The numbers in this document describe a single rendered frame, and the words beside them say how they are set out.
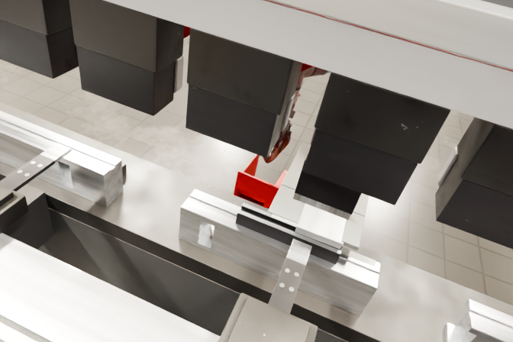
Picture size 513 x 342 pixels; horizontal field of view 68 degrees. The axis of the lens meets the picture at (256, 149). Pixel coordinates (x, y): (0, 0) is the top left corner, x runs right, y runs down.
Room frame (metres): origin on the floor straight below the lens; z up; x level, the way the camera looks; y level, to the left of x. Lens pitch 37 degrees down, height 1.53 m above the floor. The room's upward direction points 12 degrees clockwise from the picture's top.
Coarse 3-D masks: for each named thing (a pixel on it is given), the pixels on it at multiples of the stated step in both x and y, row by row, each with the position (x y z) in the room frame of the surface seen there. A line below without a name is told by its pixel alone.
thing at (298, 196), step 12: (300, 180) 0.48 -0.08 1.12; (312, 180) 0.48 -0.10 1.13; (324, 180) 0.48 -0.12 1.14; (300, 192) 0.48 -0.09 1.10; (312, 192) 0.48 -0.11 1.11; (324, 192) 0.47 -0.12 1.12; (336, 192) 0.47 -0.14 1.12; (348, 192) 0.47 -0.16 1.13; (312, 204) 0.49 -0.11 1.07; (324, 204) 0.47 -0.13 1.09; (336, 204) 0.47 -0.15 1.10; (348, 204) 0.46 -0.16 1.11; (348, 216) 0.47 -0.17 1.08
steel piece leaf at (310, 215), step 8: (304, 208) 0.55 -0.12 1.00; (312, 208) 0.55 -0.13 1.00; (304, 216) 0.53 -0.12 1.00; (312, 216) 0.53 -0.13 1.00; (320, 216) 0.53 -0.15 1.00; (328, 216) 0.54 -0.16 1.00; (336, 216) 0.54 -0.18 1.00; (304, 224) 0.50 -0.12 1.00; (312, 224) 0.51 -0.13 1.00; (320, 224) 0.51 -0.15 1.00; (328, 224) 0.52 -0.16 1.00; (336, 224) 0.52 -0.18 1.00; (344, 224) 0.53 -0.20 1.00; (320, 232) 0.49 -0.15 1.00; (328, 232) 0.50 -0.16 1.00; (336, 232) 0.50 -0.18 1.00; (336, 240) 0.48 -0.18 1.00
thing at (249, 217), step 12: (240, 216) 0.50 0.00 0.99; (252, 216) 0.50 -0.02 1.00; (264, 216) 0.51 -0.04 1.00; (252, 228) 0.49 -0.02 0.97; (264, 228) 0.49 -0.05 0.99; (276, 228) 0.48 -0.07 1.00; (288, 228) 0.50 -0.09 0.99; (288, 240) 0.48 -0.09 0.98; (300, 240) 0.47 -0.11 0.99; (312, 240) 0.47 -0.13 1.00; (312, 252) 0.47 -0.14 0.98; (324, 252) 0.46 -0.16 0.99; (336, 252) 0.46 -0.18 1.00
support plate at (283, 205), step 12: (300, 156) 0.71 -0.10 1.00; (300, 168) 0.67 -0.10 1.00; (288, 180) 0.62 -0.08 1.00; (288, 192) 0.58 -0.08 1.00; (276, 204) 0.54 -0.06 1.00; (288, 204) 0.55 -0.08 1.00; (300, 204) 0.56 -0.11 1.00; (360, 204) 0.60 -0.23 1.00; (288, 216) 0.52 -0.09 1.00; (360, 216) 0.56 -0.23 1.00; (348, 228) 0.52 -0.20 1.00; (360, 228) 0.53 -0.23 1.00; (348, 240) 0.49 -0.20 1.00
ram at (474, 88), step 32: (128, 0) 0.52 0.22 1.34; (160, 0) 0.51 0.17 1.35; (192, 0) 0.50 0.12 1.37; (224, 0) 0.49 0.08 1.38; (256, 0) 0.48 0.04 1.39; (224, 32) 0.49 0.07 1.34; (256, 32) 0.48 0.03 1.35; (288, 32) 0.47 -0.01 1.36; (320, 32) 0.46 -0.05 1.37; (352, 32) 0.45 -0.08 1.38; (320, 64) 0.46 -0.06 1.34; (352, 64) 0.45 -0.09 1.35; (384, 64) 0.44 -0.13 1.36; (416, 64) 0.43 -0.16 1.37; (448, 64) 0.43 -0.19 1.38; (480, 64) 0.42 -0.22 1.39; (416, 96) 0.43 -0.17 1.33; (448, 96) 0.42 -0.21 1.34; (480, 96) 0.42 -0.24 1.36; (512, 96) 0.41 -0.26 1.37; (512, 128) 0.41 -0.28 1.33
